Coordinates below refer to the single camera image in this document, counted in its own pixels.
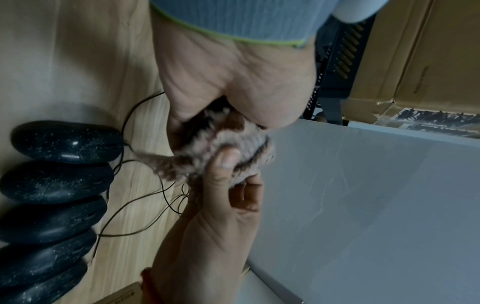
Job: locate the person's right hand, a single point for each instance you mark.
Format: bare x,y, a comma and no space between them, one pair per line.
206,237

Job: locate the small stamped cardboard box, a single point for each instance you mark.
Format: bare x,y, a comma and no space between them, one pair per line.
123,297

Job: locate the white left wrist puck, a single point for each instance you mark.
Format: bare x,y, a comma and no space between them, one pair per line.
360,9

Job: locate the pink fluffy wiping cloth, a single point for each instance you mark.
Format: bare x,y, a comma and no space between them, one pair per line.
195,166

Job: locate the large stamped cardboard box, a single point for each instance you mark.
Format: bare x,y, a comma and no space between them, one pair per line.
450,59

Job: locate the grey left wrist sleeve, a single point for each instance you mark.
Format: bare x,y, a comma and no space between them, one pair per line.
243,17

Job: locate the black stacked tray rack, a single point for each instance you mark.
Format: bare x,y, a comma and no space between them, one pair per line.
337,59

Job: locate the person's left hand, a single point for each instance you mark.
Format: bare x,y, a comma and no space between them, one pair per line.
240,74

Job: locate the plain cardboard box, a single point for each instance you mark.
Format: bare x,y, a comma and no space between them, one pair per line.
386,59

